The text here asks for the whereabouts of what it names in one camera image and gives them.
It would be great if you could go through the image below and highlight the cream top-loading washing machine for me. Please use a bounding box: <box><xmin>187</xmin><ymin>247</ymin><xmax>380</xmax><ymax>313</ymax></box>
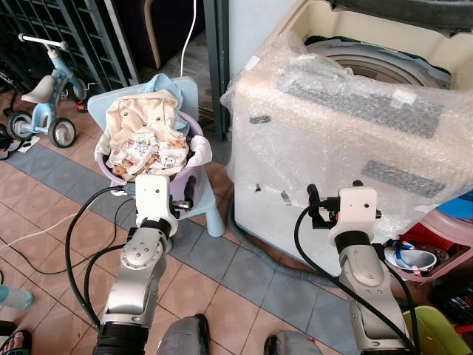
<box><xmin>229</xmin><ymin>0</ymin><xmax>473</xmax><ymax>274</ymax></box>

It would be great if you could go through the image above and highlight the purple plastic basin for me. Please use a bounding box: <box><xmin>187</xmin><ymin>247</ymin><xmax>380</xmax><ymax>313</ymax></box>
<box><xmin>96</xmin><ymin>111</ymin><xmax>208</xmax><ymax>199</ymax></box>

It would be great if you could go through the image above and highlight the clear bubble wrap sheet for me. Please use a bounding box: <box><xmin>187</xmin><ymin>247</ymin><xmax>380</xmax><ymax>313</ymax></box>
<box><xmin>220</xmin><ymin>50</ymin><xmax>473</xmax><ymax>245</ymax></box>

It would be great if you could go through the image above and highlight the small white cloth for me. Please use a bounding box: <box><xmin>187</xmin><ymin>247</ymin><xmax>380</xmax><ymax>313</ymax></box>
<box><xmin>188</xmin><ymin>135</ymin><xmax>214</xmax><ymax>168</ymax></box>

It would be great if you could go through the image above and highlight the white patterned cloth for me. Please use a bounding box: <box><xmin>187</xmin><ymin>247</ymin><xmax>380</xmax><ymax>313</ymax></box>
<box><xmin>107</xmin><ymin>129</ymin><xmax>190</xmax><ymax>179</ymax></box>

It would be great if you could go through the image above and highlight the pink plastic basket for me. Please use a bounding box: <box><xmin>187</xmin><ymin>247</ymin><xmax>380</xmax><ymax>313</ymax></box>
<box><xmin>384</xmin><ymin>207</ymin><xmax>473</xmax><ymax>285</ymax></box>

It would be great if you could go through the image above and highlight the cream garment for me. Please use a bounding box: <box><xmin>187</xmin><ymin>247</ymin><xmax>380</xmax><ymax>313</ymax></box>
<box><xmin>106</xmin><ymin>92</ymin><xmax>186</xmax><ymax>160</ymax></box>

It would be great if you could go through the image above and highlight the light blue plastic chair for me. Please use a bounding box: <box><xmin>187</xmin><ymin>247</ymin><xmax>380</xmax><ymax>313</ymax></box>
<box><xmin>87</xmin><ymin>74</ymin><xmax>226</xmax><ymax>237</ymax></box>

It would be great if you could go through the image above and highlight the light blue garment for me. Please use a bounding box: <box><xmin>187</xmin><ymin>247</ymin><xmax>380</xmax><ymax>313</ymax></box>
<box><xmin>144</xmin><ymin>72</ymin><xmax>183</xmax><ymax>105</ymax></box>

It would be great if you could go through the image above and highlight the grey left robot leg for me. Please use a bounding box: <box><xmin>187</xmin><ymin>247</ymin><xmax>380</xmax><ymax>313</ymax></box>
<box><xmin>155</xmin><ymin>314</ymin><xmax>211</xmax><ymax>355</ymax></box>

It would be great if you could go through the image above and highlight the grey robot leg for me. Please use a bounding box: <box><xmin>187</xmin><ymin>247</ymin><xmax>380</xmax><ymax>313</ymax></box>
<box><xmin>264</xmin><ymin>331</ymin><xmax>322</xmax><ymax>355</ymax></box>
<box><xmin>155</xmin><ymin>314</ymin><xmax>211</xmax><ymax>355</ymax></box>

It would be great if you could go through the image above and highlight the grey right robot leg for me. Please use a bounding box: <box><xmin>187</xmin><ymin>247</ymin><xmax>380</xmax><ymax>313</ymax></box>
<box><xmin>264</xmin><ymin>331</ymin><xmax>322</xmax><ymax>355</ymax></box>

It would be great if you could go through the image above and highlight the black crate with red items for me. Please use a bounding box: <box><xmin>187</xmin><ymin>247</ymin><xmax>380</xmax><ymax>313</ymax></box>
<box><xmin>429</xmin><ymin>274</ymin><xmax>473</xmax><ymax>326</ymax></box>

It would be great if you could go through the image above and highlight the green plastic bin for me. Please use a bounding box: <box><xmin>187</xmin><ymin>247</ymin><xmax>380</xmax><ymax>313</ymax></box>
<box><xmin>403</xmin><ymin>305</ymin><xmax>473</xmax><ymax>355</ymax></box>

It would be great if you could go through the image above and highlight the light blue child tricycle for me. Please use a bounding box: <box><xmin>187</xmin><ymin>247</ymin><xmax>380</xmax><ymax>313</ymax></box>
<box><xmin>7</xmin><ymin>33</ymin><xmax>86</xmax><ymax>149</ymax></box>

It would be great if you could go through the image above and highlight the clear plastic bottle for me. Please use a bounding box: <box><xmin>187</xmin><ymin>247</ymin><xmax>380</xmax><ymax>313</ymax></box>
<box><xmin>0</xmin><ymin>286</ymin><xmax>34</xmax><ymax>311</ymax></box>

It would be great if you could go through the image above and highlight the black metal grid gate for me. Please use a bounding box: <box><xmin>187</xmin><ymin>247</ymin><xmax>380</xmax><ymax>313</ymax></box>
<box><xmin>0</xmin><ymin>0</ymin><xmax>141</xmax><ymax>93</ymax></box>

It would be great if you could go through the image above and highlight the person foot in sandal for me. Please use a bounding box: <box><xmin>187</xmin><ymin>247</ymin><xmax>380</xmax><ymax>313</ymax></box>
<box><xmin>0</xmin><ymin>329</ymin><xmax>32</xmax><ymax>355</ymax></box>

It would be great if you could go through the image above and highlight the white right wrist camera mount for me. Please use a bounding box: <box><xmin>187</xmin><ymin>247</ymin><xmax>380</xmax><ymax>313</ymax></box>
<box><xmin>329</xmin><ymin>187</ymin><xmax>380</xmax><ymax>245</ymax></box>

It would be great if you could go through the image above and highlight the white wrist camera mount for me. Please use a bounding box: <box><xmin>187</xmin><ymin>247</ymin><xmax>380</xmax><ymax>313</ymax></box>
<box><xmin>135</xmin><ymin>175</ymin><xmax>173</xmax><ymax>222</ymax></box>
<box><xmin>329</xmin><ymin>187</ymin><xmax>380</xmax><ymax>245</ymax></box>

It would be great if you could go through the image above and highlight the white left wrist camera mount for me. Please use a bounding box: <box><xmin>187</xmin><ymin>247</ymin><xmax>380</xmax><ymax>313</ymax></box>
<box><xmin>135</xmin><ymin>175</ymin><xmax>173</xmax><ymax>222</ymax></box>

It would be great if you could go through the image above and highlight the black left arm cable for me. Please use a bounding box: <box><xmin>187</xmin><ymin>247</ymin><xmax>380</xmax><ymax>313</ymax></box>
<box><xmin>65</xmin><ymin>185</ymin><xmax>137</xmax><ymax>330</ymax></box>

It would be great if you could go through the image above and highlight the dark metal post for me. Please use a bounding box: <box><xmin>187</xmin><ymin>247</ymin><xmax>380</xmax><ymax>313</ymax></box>
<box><xmin>203</xmin><ymin>0</ymin><xmax>231</xmax><ymax>141</ymax></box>

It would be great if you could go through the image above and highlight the white floor cable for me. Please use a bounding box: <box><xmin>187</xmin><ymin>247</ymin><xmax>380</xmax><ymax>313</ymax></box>
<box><xmin>0</xmin><ymin>214</ymin><xmax>123</xmax><ymax>249</ymax></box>

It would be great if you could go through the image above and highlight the white hanging cable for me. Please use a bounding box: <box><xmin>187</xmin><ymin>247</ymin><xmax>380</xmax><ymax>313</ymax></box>
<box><xmin>180</xmin><ymin>0</ymin><xmax>199</xmax><ymax>78</ymax></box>

